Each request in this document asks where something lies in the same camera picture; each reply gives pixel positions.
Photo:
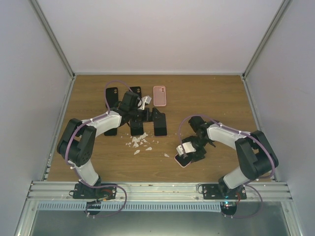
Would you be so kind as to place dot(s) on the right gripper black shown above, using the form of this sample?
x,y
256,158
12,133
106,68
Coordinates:
x,y
198,156

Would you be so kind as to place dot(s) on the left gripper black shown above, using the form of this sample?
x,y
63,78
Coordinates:
x,y
147,118

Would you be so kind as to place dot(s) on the black phone face down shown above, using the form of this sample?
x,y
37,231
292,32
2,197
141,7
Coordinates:
x,y
136,128

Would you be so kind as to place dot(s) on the black phone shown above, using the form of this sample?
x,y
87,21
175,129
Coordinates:
x,y
111,132

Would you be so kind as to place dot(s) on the black phone case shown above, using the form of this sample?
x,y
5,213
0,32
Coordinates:
x,y
112,96

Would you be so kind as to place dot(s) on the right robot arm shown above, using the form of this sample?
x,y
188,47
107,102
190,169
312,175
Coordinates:
x,y
255,155

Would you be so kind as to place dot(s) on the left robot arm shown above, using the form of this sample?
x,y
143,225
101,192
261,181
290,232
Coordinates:
x,y
78,139

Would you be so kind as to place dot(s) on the white debris pile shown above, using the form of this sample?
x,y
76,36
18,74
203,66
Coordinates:
x,y
148,144

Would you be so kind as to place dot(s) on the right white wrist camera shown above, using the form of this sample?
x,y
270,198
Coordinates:
x,y
185,148

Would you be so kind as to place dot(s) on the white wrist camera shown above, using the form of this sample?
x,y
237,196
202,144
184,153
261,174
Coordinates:
x,y
185,148
144,101

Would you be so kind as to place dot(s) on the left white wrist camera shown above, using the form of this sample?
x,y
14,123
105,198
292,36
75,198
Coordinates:
x,y
144,101

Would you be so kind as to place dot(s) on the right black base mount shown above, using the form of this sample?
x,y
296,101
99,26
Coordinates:
x,y
213,191

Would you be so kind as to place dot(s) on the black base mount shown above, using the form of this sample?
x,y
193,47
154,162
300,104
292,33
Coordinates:
x,y
213,191
82,191

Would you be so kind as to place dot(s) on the grey slotted cable duct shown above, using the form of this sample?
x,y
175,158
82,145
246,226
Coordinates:
x,y
132,206

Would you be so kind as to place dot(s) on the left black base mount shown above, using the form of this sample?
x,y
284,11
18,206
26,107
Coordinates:
x,y
82,191

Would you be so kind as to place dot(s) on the aluminium front rail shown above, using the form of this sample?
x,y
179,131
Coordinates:
x,y
159,191

